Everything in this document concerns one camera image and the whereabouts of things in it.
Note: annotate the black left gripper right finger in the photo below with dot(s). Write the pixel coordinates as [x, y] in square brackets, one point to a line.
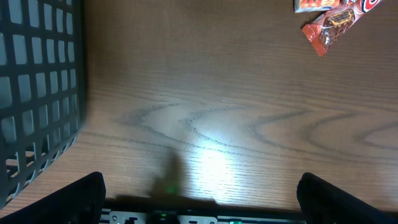
[322, 202]

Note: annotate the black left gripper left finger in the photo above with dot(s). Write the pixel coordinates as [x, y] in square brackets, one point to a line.
[79, 202]

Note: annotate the red chocolate bar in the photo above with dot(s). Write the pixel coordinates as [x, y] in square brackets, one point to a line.
[326, 29]

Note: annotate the small orange juice carton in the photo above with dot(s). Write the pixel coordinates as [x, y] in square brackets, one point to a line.
[315, 5]

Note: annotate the grey plastic basket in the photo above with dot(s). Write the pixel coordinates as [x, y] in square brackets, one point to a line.
[42, 87]

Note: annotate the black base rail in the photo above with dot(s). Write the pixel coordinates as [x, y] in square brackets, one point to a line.
[208, 213]

